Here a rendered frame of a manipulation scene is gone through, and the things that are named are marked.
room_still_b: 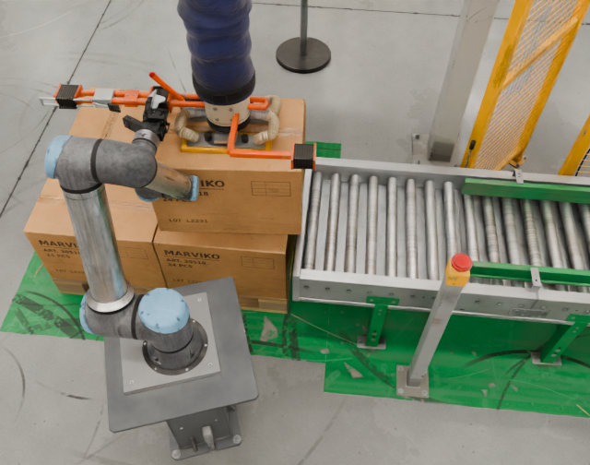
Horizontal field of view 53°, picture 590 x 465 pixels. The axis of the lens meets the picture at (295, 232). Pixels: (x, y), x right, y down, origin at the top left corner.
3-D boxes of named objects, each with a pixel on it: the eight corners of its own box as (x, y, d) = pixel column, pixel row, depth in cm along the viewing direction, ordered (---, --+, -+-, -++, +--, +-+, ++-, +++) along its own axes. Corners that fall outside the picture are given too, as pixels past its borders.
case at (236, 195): (303, 164, 273) (304, 98, 240) (300, 234, 249) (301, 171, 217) (174, 161, 274) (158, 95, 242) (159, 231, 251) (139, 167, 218)
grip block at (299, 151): (315, 152, 208) (316, 142, 204) (314, 171, 203) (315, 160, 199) (292, 151, 209) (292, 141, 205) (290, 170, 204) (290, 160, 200)
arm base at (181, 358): (204, 365, 204) (200, 353, 196) (147, 373, 202) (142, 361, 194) (201, 317, 215) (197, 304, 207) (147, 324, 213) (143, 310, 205)
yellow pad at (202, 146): (272, 137, 228) (272, 127, 223) (270, 156, 222) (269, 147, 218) (185, 134, 229) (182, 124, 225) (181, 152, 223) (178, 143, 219)
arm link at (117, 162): (143, 138, 148) (203, 174, 216) (95, 135, 149) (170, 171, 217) (138, 184, 148) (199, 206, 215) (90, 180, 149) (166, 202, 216)
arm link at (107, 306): (135, 349, 194) (90, 158, 145) (83, 343, 195) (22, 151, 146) (148, 315, 205) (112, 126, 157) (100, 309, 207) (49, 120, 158)
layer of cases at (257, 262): (305, 153, 350) (306, 101, 318) (287, 299, 291) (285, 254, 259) (108, 138, 357) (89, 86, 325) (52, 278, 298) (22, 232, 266)
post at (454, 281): (418, 375, 283) (468, 259, 202) (419, 388, 279) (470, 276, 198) (405, 374, 283) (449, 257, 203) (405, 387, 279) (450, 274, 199)
